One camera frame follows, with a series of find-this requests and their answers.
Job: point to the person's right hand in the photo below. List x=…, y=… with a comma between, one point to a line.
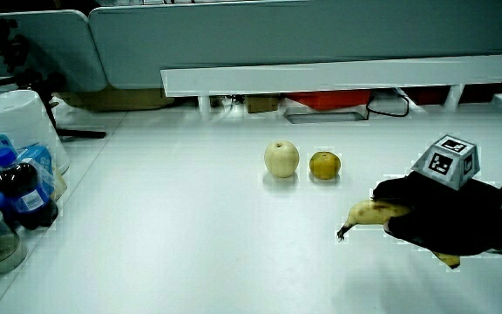
x=442, y=218

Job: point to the yellow banana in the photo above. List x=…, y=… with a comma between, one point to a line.
x=373, y=212

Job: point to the yellow-green orange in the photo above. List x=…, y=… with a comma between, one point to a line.
x=324, y=165

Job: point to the grey flat tray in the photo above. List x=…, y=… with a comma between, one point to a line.
x=325, y=115

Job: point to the red box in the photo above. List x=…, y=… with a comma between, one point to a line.
x=329, y=99

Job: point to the pale yellow apple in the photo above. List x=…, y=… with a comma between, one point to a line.
x=281, y=159

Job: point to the white desk shelf riser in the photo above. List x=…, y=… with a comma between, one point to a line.
x=320, y=76

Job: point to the small cardboard box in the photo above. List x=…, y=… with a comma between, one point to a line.
x=262, y=104

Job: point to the grey partition panel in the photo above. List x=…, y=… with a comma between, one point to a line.
x=55, y=48
x=277, y=35

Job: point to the large brown cardboard box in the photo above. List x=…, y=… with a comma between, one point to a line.
x=116, y=99

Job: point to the blue paper package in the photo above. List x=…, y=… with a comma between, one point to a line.
x=39, y=159

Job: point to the dark soda bottle blue cap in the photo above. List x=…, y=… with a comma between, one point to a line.
x=22, y=192

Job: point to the black tripod stand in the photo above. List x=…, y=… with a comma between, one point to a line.
x=37, y=82

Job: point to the white plastic bucket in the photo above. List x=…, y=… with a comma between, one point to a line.
x=20, y=115

